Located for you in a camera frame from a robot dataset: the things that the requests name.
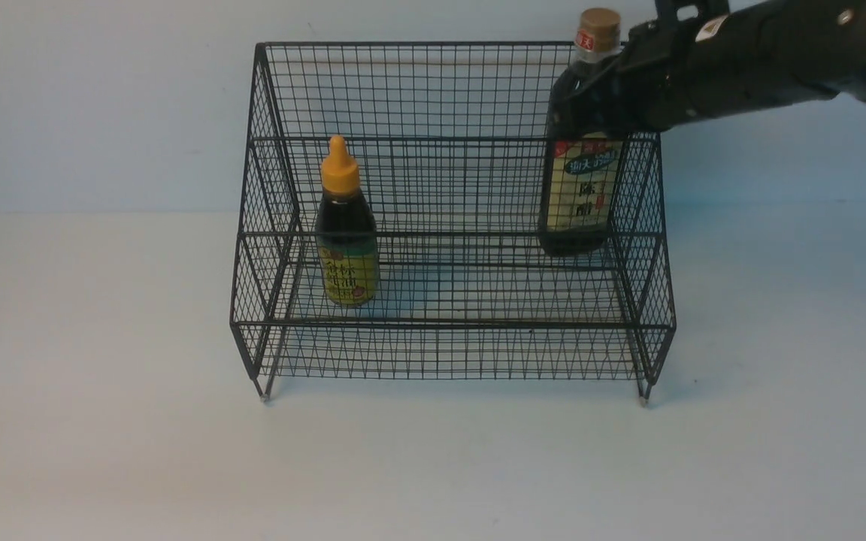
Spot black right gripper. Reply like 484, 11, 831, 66
553, 1, 837, 140

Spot large dark vinegar bottle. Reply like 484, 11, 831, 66
538, 8, 625, 258

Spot small yellow-capped sauce bottle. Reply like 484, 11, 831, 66
315, 134, 380, 307

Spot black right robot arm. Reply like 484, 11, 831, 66
547, 1, 866, 140

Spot black wire mesh rack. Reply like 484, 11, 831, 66
230, 41, 677, 407

